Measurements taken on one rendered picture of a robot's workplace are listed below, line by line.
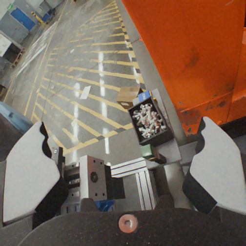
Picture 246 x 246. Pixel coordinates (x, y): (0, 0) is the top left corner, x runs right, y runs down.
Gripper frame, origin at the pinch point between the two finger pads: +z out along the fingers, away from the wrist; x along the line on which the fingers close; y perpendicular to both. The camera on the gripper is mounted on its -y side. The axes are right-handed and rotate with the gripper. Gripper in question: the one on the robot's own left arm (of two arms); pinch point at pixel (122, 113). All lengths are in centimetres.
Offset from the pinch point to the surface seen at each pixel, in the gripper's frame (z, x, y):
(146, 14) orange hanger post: 10.1, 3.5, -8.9
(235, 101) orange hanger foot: 22.4, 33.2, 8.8
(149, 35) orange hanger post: 11.5, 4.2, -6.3
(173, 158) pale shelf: 31, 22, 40
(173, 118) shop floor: 88, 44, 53
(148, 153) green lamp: 21.8, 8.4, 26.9
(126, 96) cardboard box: 111, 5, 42
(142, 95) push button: 65, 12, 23
